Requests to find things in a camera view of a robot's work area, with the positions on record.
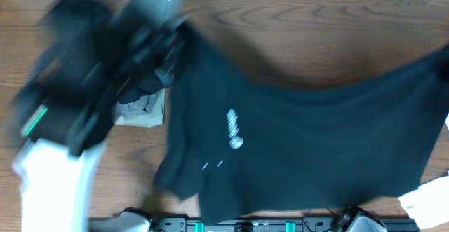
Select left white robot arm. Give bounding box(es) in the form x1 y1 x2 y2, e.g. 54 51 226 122
11 0 184 231

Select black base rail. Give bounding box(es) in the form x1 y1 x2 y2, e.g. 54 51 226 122
89 217 420 232

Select grey folded shorts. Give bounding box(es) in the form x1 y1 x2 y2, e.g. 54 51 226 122
115 89 166 128

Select white garment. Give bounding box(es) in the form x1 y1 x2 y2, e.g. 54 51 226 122
398 118 448 230

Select black shorts red waistband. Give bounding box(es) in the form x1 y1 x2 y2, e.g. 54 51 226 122
119 69 174 104

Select black t-shirt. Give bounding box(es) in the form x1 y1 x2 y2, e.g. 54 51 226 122
154 25 448 224

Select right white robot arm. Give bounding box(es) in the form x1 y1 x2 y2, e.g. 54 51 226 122
332 207 387 232

